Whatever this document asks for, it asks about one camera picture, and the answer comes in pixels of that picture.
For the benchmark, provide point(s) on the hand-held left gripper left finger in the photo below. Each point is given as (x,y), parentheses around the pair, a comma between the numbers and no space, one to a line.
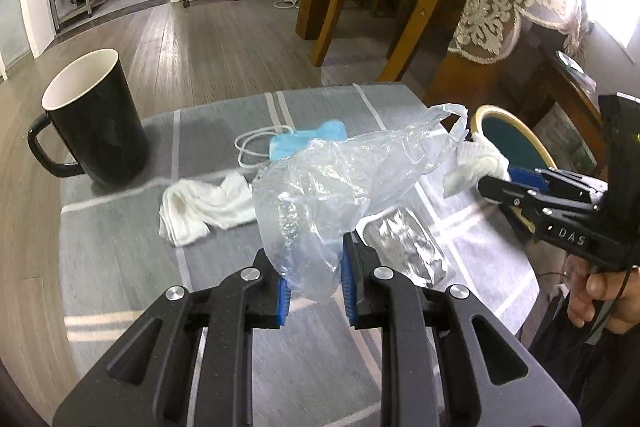
(282,302)

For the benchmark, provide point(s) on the clear plastic bag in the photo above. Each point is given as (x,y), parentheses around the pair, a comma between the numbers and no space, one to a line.
(320,187)

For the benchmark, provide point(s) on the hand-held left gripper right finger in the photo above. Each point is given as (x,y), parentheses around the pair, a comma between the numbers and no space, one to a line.
(350,292)

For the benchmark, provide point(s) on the yellow rimmed teal trash bin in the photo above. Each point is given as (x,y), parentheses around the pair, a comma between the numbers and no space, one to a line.
(520,147)

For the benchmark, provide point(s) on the silver foil packet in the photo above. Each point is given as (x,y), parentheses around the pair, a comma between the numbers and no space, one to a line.
(405,247)

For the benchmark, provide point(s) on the dark wooden side table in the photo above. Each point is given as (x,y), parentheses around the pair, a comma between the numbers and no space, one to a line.
(550,77)

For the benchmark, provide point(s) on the person's right hand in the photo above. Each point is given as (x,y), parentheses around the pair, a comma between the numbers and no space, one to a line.
(600,297)

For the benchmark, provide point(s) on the long white tissue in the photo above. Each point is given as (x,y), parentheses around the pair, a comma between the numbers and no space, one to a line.
(205,207)

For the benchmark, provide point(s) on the black mug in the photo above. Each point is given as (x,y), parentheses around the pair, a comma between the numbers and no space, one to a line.
(100,132)

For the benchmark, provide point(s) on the grey striped mat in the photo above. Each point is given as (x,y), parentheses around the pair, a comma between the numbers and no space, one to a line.
(150,267)

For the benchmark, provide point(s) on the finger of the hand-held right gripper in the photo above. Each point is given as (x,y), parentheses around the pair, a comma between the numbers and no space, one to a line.
(520,197)
(550,179)

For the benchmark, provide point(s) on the blue face mask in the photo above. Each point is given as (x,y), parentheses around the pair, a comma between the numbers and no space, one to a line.
(295,142)

